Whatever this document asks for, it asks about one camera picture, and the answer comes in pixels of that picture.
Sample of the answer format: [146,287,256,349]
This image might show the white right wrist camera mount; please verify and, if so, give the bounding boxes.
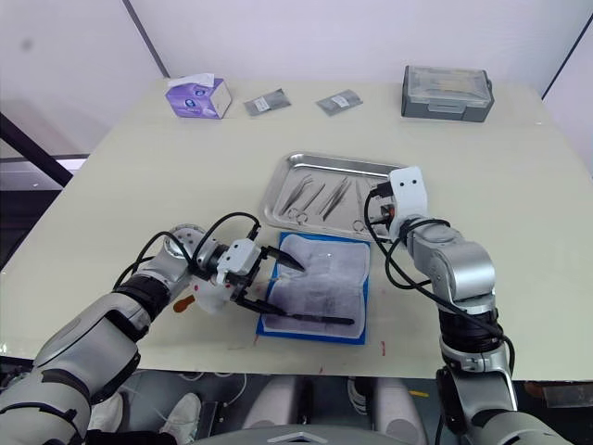
[387,167,430,243]

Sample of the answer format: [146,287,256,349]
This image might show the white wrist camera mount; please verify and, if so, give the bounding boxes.
[387,167,430,243]
[216,238,262,285]

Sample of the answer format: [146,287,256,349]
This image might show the thin black handled instrument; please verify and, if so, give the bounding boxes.
[277,312,357,326]

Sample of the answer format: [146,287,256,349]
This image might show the black frame bar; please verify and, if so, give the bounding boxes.
[0,110,76,187]

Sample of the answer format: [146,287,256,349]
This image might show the metal instrument tray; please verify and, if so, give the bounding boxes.
[261,151,410,243]

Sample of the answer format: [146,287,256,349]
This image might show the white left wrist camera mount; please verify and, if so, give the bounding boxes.
[216,238,262,285]

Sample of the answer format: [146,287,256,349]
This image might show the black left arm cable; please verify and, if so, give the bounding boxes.
[112,211,263,292]

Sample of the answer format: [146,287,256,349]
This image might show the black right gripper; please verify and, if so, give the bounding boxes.
[368,193,398,240]

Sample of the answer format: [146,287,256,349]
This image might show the white cable bundle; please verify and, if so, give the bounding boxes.
[347,375,372,416]

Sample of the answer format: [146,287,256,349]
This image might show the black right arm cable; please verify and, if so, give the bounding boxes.
[362,183,517,373]

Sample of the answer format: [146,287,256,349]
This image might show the black diagonal wall strip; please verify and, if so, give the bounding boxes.
[538,0,593,99]
[121,0,172,80]

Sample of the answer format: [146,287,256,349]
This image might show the curved steel tweezers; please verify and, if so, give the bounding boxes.
[278,174,313,216]

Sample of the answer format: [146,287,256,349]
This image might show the grey box with clear lid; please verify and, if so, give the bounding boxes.
[399,64,495,124]

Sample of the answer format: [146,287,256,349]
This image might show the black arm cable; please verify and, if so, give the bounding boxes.
[112,211,263,292]
[362,183,517,373]

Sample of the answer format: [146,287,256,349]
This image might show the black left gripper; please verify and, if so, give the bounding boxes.
[225,247,306,320]

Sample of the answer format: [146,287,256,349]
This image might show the grey robot torso edge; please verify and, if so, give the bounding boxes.
[193,423,410,445]

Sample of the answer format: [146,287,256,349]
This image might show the purple tissue box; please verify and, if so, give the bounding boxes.
[164,72,234,121]

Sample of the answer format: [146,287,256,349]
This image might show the white shoe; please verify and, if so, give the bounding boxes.
[86,390,126,433]
[158,392,203,439]

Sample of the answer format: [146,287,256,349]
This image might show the grey foil packet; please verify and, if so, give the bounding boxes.
[242,87,294,118]
[315,87,364,117]

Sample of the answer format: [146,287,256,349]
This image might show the straight steel tweezers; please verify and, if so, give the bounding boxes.
[320,176,350,222]

